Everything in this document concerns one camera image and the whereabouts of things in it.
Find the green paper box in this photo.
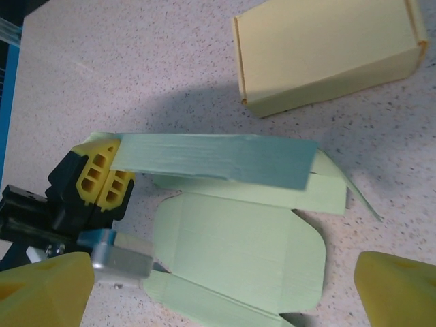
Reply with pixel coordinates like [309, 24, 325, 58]
[83, 131, 384, 327]

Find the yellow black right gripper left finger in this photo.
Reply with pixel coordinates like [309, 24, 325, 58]
[0, 251, 96, 327]

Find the blue aluminium left side rail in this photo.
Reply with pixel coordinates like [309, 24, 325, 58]
[0, 15, 25, 195]

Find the yellow paper box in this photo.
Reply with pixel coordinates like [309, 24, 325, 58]
[232, 0, 429, 119]

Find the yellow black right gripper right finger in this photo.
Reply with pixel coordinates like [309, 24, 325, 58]
[353, 251, 436, 327]

